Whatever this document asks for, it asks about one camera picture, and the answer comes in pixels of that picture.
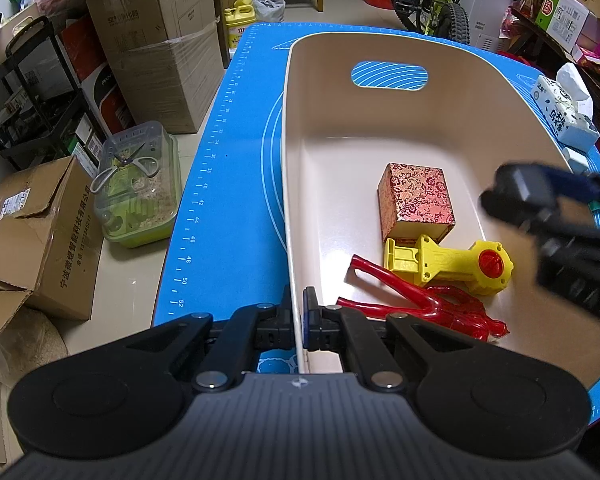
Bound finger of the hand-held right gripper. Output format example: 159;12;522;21
480;187;596;241
494;161;600;206

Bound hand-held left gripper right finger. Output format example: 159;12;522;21
302;286;461;393

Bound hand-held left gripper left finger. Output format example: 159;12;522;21
122;285;296;393

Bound yellow toy tool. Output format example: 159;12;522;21
383;234;515;297

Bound red patterned box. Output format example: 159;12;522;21
377;162;457;245

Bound red toy pliers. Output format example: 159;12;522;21
336;254;509;343

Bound beige plastic storage bin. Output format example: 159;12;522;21
280;31;600;391

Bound white power adapter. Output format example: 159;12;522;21
561;146;588;173

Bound patterned tissue box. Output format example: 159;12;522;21
530;62;600;147

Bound blue silicone mat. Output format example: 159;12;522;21
152;21;600;426

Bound green white carton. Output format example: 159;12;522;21
535;0;588;51

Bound clear container with green base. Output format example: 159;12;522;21
92;121;183;249

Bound torn cardboard box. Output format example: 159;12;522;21
0;156;106;321

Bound plastic-wrapped cardboard box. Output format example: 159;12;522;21
107;20;226;135

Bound red white appliance box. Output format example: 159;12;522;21
60;15;136;136

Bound yellow jug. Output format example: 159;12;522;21
223;0;257;51

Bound clear plastic bag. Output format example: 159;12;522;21
250;0;286;23

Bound black metal cart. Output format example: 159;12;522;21
0;16;111;171

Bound plain brown cardboard box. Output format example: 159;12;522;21
85;0;216;48

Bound grey handled scissors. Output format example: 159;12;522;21
90;142;158;196

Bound cardboard box with handle hole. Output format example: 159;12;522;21
0;2;86;76

